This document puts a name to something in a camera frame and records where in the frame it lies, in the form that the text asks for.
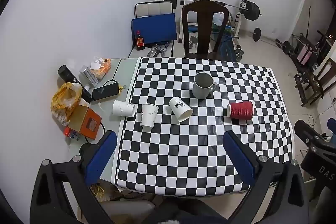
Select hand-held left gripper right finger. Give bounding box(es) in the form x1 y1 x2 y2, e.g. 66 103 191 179
223 130 311 224

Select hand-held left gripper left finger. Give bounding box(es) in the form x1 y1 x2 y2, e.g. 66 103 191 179
30 130 118 224

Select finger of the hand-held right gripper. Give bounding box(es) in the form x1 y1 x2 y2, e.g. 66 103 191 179
327 117 336 136
294 120 327 149

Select red ribbed paper cup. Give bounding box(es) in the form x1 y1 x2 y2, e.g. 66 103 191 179
226 101 255 119

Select white speckled paper cup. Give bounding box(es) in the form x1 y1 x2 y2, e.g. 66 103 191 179
112 100 136 117
140 103 160 128

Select white paper cup leaf print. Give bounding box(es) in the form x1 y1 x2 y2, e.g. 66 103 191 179
168 97 194 123

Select yellow rubber bands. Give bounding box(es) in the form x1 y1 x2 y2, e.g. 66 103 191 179
91 183 105 201

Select orange cardboard box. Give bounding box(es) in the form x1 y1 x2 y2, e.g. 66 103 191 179
69 105 102 140

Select small red packet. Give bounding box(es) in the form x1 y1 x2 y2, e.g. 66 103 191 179
64 127 81 141

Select black white checkered tablecloth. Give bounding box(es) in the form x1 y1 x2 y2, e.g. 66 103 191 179
112 57 295 197

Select dark wooden folding chair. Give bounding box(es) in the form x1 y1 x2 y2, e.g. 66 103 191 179
294 58 336 107

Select black smartphone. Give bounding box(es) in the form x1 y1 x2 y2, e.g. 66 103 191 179
92 80 120 101

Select yellow plastic bag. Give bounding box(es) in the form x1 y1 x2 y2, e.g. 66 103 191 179
51 82 83 126

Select grey ceramic mug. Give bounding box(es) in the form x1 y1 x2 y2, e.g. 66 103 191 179
192 72 218 100

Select silver foil packet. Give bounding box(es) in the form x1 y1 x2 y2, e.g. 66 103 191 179
79 65 100 85

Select short barbell black plates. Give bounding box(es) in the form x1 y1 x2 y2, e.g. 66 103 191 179
252 28 295 54

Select black cylinder bottle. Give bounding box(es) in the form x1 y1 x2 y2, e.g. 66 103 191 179
58 65 93 103

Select orange tissue packet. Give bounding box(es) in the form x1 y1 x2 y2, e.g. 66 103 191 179
89 56 112 81

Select chrome dumbbell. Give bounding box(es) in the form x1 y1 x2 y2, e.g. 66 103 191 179
234 46 244 62
188 35 200 49

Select blue exercise mat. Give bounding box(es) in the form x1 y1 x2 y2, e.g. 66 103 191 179
213 27 238 61

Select grey metal weight plates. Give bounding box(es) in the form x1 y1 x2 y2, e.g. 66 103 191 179
148 43 169 57

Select dark bottle red label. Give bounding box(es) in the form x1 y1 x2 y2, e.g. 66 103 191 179
135 30 145 51

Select long barbell black plates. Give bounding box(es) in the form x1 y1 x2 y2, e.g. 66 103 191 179
155 0 263 21

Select blue board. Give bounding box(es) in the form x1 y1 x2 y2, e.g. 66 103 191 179
130 13 177 45

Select white weight rack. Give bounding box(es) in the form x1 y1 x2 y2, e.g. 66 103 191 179
178 0 251 46

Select white padded chair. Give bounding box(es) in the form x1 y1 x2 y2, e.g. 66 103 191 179
135 1 174 20

